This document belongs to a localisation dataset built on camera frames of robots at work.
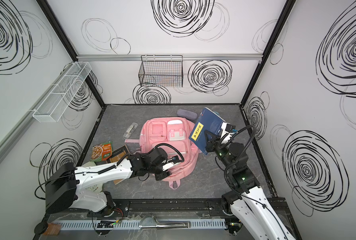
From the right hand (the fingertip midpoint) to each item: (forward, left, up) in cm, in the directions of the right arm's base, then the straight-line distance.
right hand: (203, 132), depth 67 cm
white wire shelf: (+11, +73, +4) cm, 74 cm away
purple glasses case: (+36, +7, -28) cm, 46 cm away
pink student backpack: (+16, +16, -25) cm, 34 cm away
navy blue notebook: (+4, -2, +3) cm, 6 cm away
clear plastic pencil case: (+20, +46, -28) cm, 57 cm away
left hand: (-8, +16, -23) cm, 29 cm away
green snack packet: (+4, +59, -28) cm, 65 cm away
